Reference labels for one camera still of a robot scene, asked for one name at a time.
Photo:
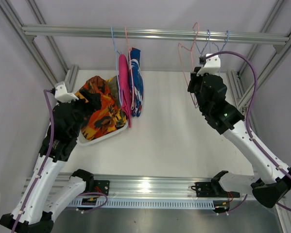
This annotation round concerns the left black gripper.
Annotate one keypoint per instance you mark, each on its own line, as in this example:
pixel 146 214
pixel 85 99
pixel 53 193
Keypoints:
pixel 94 104

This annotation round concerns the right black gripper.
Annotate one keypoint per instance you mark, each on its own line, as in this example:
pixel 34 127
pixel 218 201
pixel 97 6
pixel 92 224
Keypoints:
pixel 196 76

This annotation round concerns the yellow grey camouflage trousers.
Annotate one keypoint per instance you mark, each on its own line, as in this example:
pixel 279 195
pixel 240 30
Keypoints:
pixel 114 89

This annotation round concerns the orange camouflage trousers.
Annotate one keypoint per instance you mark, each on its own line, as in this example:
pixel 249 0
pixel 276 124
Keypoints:
pixel 105 120

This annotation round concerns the blue hanger of camouflage trousers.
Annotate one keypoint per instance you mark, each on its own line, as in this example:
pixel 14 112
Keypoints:
pixel 201 51

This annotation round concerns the blue white patterned trousers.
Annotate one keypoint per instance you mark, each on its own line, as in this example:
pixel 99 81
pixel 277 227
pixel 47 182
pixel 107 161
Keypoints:
pixel 138 82

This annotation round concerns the light blue wire hanger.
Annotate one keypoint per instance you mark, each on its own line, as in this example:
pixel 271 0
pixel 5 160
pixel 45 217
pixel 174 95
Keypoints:
pixel 223 46

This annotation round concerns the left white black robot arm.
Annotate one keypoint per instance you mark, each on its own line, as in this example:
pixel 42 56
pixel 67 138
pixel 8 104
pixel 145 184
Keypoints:
pixel 36 213

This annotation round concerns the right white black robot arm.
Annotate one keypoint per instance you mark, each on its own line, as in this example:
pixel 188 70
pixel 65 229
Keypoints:
pixel 273 179

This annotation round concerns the pink trousers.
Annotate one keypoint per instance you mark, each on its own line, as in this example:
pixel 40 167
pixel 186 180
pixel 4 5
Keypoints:
pixel 125 88

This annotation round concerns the white plastic basket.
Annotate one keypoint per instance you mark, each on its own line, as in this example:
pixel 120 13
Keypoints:
pixel 81 141

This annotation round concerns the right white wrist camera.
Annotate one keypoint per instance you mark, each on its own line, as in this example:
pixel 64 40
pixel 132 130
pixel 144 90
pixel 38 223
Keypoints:
pixel 211 65

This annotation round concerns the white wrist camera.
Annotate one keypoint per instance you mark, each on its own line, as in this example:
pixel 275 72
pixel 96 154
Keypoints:
pixel 211 65
pixel 61 93

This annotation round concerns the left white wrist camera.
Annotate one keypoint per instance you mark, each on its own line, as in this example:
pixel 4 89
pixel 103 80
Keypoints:
pixel 61 93

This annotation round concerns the aluminium frame left posts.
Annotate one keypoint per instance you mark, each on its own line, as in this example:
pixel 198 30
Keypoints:
pixel 14 20

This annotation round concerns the aluminium frame posts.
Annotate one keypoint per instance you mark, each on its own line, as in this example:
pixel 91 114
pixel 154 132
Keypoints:
pixel 273 66
pixel 14 20

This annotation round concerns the aluminium frame right posts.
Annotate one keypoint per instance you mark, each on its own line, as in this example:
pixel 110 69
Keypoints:
pixel 273 66

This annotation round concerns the aluminium hanging rail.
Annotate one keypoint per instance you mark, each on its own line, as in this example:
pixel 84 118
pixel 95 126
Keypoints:
pixel 156 34

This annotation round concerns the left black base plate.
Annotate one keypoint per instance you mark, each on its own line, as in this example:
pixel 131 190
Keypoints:
pixel 101 186

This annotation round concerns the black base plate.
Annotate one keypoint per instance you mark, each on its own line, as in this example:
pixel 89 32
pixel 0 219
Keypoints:
pixel 101 186
pixel 205 190

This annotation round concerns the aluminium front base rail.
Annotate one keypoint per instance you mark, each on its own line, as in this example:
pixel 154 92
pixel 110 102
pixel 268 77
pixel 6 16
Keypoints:
pixel 138 187

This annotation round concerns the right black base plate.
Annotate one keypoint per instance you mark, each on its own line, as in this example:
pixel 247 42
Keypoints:
pixel 205 190

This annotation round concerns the white slotted cable duct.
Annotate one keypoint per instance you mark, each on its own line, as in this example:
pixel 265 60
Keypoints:
pixel 191 204

